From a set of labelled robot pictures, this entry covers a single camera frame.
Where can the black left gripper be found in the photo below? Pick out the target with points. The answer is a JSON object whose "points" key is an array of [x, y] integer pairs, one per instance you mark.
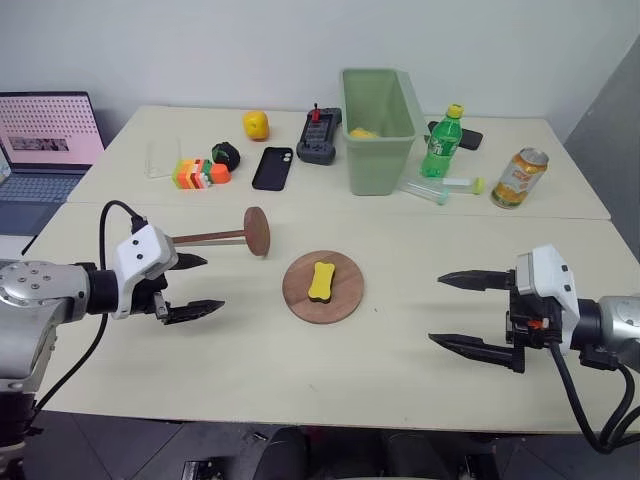
{"points": [[147, 295]]}

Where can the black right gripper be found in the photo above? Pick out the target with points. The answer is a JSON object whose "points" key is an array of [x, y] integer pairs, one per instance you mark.
{"points": [[530, 320]]}

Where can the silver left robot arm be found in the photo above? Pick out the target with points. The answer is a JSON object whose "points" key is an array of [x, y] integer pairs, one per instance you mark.
{"points": [[35, 295]]}

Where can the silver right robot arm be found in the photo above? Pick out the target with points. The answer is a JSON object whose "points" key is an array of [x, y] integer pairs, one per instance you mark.
{"points": [[617, 320]]}

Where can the brown wooden stand with rod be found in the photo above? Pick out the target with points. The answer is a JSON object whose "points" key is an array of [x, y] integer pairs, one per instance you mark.
{"points": [[256, 231]]}

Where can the round wooden plate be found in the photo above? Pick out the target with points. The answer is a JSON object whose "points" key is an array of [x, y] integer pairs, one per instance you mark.
{"points": [[345, 290]]}

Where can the colourful stacked toy blocks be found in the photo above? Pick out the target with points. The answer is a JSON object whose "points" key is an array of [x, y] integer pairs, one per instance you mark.
{"points": [[192, 174]]}

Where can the yellow bone-shaped eraser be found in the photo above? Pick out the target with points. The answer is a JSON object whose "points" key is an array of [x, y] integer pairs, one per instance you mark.
{"points": [[321, 281]]}

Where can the clear tube with green cap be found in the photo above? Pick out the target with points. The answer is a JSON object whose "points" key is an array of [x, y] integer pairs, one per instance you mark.
{"points": [[465, 185]]}

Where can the clear plastic tube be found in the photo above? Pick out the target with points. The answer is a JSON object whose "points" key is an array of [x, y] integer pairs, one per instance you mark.
{"points": [[422, 191]]}

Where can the black phone case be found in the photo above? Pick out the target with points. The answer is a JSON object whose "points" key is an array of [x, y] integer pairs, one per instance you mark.
{"points": [[272, 169]]}

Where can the orange drink can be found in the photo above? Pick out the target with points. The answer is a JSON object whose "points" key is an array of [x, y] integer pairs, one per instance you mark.
{"points": [[519, 179]]}

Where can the yellow toy bell pepper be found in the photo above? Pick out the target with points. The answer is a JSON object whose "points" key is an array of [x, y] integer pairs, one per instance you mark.
{"points": [[256, 126]]}

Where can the green soda bottle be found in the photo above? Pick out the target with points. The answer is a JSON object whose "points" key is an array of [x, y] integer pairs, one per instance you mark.
{"points": [[441, 145]]}

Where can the black smartphone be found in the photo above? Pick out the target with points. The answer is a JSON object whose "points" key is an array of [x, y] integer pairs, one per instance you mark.
{"points": [[472, 139]]}

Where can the green plastic bin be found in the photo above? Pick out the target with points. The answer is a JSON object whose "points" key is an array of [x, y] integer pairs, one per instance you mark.
{"points": [[375, 160]]}

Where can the black handheld controller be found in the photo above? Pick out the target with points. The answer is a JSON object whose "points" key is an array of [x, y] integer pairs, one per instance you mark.
{"points": [[316, 140]]}

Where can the open laptop computer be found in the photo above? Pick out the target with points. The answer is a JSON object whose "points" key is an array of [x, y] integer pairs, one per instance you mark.
{"points": [[47, 130]]}

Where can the yellow toy in bin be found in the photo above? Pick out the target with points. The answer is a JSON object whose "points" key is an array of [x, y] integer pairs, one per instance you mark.
{"points": [[363, 133]]}

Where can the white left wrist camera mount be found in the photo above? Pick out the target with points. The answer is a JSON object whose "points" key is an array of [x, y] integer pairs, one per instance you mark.
{"points": [[142, 250]]}

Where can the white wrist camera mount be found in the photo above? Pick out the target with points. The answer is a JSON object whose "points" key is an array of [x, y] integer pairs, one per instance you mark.
{"points": [[142, 250], [550, 272]]}

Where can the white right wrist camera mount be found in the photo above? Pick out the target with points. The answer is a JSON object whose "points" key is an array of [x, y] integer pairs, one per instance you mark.
{"points": [[550, 272]]}

